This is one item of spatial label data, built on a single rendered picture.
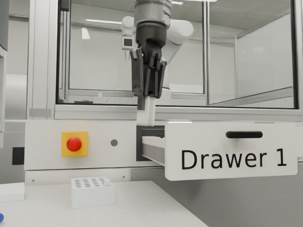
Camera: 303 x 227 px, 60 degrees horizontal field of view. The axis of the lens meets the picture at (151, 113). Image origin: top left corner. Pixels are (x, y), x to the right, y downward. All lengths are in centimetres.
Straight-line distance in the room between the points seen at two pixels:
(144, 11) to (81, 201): 43
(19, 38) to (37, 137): 340
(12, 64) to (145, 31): 354
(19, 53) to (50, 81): 328
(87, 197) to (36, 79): 42
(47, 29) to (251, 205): 87
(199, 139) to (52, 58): 52
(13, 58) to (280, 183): 367
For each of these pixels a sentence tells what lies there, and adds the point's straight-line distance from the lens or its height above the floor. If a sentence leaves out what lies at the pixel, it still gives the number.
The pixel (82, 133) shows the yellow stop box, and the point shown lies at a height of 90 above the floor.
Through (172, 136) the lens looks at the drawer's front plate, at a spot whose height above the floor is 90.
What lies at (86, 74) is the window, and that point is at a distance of 85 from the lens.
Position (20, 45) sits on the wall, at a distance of 414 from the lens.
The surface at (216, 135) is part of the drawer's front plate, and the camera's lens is 54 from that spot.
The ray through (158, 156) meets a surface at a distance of 64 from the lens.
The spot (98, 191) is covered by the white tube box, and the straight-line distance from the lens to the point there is 56.
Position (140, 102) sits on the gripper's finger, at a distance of 61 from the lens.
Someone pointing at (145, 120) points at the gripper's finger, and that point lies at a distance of 61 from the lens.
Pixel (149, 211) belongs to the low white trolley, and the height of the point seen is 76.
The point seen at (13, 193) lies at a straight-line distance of 67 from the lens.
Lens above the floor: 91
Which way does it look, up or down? 4 degrees up
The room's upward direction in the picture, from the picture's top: straight up
